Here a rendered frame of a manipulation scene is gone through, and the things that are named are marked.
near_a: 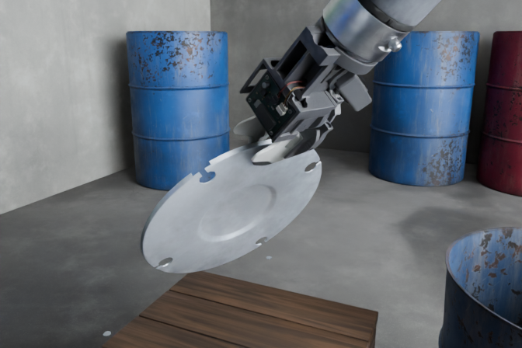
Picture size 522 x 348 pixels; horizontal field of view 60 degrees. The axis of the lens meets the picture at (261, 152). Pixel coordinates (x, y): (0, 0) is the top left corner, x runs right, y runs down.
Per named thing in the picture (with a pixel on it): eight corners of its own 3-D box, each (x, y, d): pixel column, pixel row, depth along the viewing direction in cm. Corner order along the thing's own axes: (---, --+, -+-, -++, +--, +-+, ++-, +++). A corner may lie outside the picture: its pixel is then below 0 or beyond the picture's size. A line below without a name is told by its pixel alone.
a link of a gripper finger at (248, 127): (210, 141, 57) (248, 95, 50) (245, 134, 61) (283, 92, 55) (222, 162, 56) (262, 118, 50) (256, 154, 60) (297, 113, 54)
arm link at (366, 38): (377, -21, 45) (428, 38, 43) (348, 14, 48) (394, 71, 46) (333, -30, 40) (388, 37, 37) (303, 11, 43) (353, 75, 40)
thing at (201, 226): (193, 290, 78) (191, 286, 79) (333, 198, 79) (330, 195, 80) (99, 238, 54) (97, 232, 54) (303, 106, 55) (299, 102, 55)
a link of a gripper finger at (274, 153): (226, 168, 55) (263, 120, 49) (260, 160, 59) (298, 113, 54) (239, 189, 54) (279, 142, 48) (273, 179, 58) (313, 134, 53)
